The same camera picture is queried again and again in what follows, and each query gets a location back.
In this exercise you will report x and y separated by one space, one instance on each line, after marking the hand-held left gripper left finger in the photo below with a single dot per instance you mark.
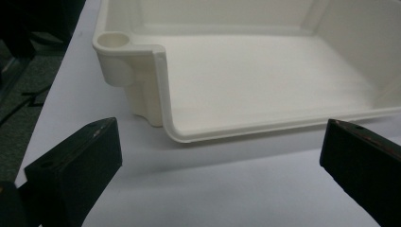
75 164

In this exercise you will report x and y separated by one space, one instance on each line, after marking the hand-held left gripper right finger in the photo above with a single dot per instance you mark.
362 164

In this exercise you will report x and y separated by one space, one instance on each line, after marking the white plastic bin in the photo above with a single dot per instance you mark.
252 78

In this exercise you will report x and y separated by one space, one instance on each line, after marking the black stand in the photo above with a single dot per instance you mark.
19 19

